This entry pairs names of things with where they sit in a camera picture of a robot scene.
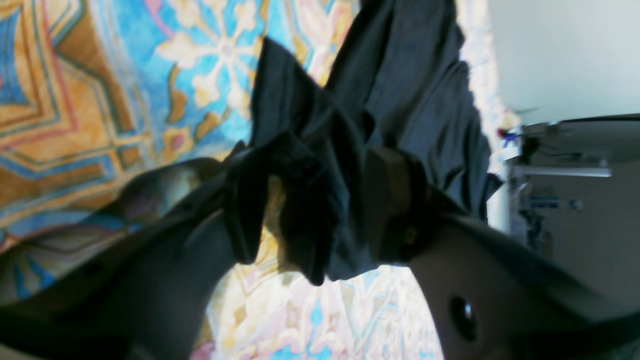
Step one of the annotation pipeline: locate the blue clamp lower left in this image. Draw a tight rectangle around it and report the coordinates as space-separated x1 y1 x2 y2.
496 128 521 149

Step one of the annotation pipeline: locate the black t-shirt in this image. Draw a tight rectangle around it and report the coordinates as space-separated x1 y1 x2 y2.
227 0 501 286

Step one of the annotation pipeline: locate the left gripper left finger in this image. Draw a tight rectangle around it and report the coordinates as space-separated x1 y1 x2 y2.
1 157 269 360

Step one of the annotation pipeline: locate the patterned tablecloth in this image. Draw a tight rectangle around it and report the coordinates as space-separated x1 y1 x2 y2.
1 0 444 360

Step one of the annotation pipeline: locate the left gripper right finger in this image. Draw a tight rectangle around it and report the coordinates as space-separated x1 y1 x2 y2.
364 147 640 360

